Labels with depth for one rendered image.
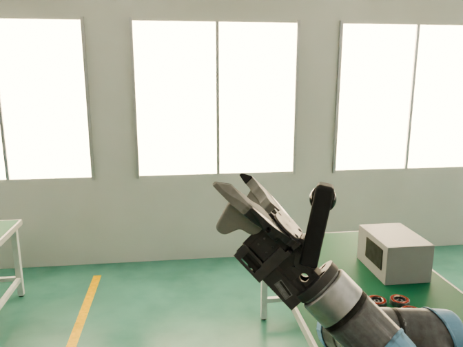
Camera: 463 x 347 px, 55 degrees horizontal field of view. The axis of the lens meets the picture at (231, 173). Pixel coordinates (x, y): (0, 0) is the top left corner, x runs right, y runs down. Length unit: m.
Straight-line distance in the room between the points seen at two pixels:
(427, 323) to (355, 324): 0.18
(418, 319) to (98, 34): 4.39
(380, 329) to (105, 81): 4.39
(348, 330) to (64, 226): 4.69
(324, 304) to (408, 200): 5.11
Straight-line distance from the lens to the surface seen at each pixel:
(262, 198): 0.68
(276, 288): 0.64
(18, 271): 4.71
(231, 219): 0.59
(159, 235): 5.09
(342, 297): 0.62
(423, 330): 0.78
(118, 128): 4.83
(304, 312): 2.68
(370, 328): 0.64
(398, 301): 2.86
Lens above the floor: 2.08
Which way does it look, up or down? 13 degrees down
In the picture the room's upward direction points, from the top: straight up
